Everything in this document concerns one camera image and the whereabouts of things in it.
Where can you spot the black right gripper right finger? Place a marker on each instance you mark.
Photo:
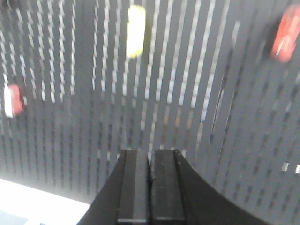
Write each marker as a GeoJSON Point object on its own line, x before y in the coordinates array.
{"type": "Point", "coordinates": [180, 196]}

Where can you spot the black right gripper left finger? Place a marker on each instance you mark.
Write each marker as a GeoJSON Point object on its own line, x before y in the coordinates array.
{"type": "Point", "coordinates": [124, 198]}

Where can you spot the white standing desk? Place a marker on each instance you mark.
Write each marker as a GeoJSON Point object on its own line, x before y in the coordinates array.
{"type": "Point", "coordinates": [21, 204]}

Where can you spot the black perforated pegboard panel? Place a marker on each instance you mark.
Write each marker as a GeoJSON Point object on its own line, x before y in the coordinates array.
{"type": "Point", "coordinates": [205, 84]}

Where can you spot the right white red switch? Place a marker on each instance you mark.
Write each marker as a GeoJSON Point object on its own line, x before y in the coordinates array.
{"type": "Point", "coordinates": [13, 100]}

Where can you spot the yellow toggle switch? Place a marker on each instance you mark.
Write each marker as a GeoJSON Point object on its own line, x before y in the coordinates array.
{"type": "Point", "coordinates": [135, 31]}

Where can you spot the red toggle switch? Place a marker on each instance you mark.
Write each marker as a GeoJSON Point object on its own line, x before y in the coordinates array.
{"type": "Point", "coordinates": [287, 34]}

